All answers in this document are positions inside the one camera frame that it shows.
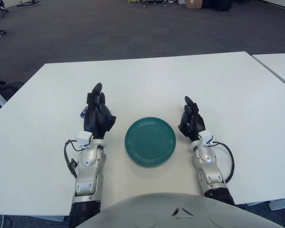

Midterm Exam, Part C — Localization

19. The black floor stand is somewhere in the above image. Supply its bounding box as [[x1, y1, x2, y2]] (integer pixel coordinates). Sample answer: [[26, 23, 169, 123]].
[[16, 0, 41, 7]]

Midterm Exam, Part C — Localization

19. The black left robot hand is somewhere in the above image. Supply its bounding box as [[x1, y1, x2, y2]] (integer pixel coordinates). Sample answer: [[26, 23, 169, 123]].
[[83, 82, 116, 140]]

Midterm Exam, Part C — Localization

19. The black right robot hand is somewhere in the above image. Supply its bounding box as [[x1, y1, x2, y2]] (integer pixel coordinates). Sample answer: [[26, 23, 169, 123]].
[[177, 95, 207, 143]]

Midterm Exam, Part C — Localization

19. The green round plate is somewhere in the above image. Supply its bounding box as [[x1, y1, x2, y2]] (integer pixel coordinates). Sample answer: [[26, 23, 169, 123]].
[[124, 117, 177, 167]]

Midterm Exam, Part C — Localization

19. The grey robot torso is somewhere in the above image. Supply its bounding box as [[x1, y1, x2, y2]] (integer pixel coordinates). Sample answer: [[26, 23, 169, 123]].
[[76, 192, 285, 228]]

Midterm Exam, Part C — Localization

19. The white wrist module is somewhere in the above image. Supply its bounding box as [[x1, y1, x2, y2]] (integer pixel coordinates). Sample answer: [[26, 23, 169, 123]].
[[76, 131, 94, 147], [199, 130, 214, 145]]

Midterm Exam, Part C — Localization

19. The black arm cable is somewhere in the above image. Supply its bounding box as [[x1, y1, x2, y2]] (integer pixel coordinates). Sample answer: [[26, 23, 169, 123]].
[[63, 139, 81, 179], [212, 142, 235, 183]]

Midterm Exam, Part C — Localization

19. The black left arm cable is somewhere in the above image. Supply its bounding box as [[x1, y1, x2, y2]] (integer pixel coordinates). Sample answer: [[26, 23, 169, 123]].
[[63, 139, 81, 179]]

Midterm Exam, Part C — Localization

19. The grey table foot beam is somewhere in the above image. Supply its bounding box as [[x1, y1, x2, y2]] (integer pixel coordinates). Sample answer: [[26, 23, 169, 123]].
[[268, 198, 285, 211]]

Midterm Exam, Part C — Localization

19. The black office chair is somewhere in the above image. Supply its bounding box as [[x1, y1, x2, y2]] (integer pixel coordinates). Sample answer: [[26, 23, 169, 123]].
[[0, 80, 24, 102]]

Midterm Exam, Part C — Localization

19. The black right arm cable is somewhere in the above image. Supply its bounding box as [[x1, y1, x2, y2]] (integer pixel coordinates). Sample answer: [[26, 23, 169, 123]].
[[212, 142, 235, 183]]

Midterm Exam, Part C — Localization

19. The black cabinet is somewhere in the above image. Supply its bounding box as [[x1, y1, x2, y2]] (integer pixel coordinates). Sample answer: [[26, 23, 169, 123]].
[[202, 0, 233, 11]]

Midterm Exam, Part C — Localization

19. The black chair caster base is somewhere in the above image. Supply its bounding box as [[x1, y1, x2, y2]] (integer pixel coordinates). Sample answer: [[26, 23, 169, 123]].
[[142, 0, 168, 8]]

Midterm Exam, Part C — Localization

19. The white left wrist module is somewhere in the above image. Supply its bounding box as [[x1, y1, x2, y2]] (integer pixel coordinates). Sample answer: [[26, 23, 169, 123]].
[[76, 131, 94, 147]]

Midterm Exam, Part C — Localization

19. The brown cardboard box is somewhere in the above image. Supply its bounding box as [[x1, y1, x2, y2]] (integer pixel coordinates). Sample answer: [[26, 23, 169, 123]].
[[185, 0, 203, 9]]

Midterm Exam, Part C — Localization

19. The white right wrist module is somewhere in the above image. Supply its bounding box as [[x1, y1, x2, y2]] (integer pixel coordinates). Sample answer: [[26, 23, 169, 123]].
[[199, 130, 214, 145]]

